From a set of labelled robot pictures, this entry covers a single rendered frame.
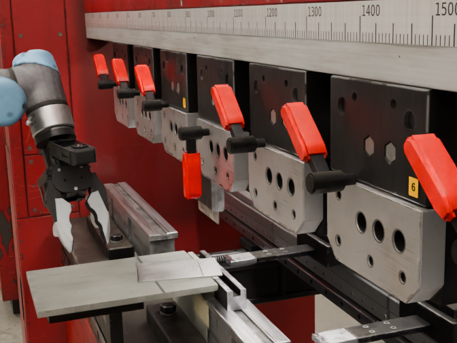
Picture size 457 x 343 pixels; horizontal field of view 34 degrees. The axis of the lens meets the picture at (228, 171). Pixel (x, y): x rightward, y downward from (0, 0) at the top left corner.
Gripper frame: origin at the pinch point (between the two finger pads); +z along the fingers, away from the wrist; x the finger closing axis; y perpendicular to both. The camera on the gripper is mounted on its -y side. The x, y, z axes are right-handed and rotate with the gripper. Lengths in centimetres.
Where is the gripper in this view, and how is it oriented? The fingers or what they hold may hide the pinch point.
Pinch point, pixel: (88, 240)
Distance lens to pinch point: 129.2
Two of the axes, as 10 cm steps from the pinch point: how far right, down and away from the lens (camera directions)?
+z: 3.1, 9.3, -2.0
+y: -4.6, 3.3, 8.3
